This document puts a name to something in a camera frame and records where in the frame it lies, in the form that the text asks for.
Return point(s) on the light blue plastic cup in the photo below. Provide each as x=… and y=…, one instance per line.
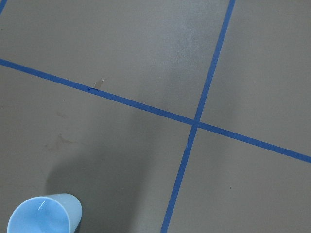
x=57, y=213

